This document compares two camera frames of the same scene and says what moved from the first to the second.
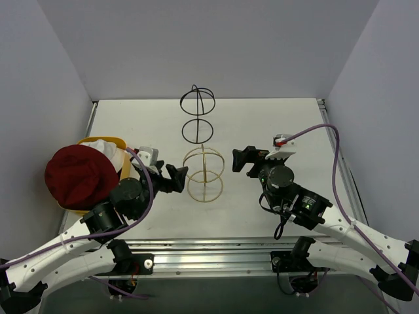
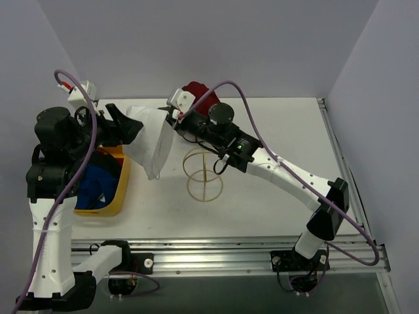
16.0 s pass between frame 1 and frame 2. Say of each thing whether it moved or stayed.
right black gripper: moved
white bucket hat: moved
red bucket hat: moved
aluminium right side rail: stayed
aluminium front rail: stayed
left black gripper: moved
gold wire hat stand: stayed
